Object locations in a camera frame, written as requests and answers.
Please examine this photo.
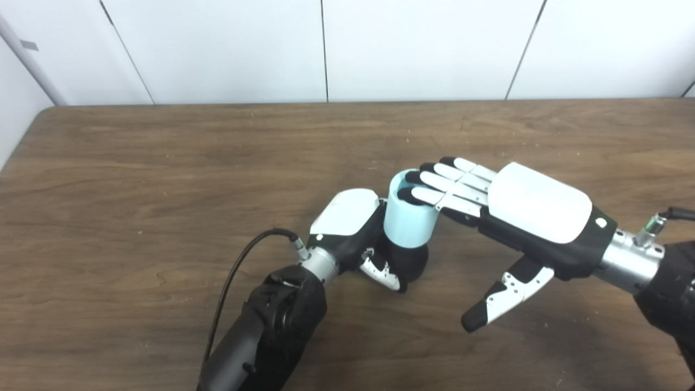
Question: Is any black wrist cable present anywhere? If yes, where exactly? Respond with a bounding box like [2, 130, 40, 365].
[635, 206, 695, 248]
[202, 228, 311, 370]

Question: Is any light-blue hose piece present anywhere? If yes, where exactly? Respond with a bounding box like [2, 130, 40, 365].
[383, 169, 441, 249]

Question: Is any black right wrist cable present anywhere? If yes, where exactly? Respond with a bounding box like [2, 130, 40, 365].
[635, 206, 695, 248]

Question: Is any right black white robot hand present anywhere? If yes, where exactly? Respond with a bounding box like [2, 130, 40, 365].
[397, 157, 618, 333]

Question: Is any black flared nozzle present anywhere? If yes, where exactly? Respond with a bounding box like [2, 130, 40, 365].
[375, 231, 429, 284]

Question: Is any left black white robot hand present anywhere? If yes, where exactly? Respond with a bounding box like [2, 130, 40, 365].
[307, 188, 408, 294]

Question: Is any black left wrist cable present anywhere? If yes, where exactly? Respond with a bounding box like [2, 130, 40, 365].
[202, 228, 311, 370]

